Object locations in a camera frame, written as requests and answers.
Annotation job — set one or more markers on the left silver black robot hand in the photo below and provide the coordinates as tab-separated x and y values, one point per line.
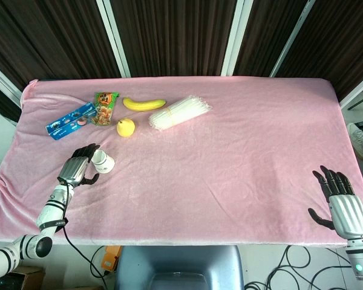
73	169

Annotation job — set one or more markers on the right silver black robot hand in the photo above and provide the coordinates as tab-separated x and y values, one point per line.
348	211

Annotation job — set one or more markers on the white paper cup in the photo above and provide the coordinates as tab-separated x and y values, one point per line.
102	163

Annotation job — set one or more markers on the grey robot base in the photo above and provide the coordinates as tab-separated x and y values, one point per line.
178	269

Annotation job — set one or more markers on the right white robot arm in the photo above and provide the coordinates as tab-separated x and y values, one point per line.
360	259

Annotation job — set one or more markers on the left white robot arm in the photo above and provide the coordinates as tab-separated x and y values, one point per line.
50	211

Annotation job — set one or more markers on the blue Oreo cookie box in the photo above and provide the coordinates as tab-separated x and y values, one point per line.
70	120

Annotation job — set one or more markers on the yellow pear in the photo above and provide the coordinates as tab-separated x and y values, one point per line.
126	127

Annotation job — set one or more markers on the green snack bag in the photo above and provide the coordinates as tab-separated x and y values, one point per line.
104	109

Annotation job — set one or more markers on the white sneaker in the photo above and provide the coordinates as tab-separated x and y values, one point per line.
358	139

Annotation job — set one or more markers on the yellow banana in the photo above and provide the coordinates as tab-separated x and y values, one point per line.
143	104

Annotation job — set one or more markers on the orange device on floor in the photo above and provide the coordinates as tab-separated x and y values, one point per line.
110	259

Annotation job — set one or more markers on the bundle of clear straws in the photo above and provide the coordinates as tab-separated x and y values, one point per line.
180	111

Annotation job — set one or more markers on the cardboard box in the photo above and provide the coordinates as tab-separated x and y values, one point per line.
21	279

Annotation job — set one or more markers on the pink table cloth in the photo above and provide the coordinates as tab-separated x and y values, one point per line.
199	169

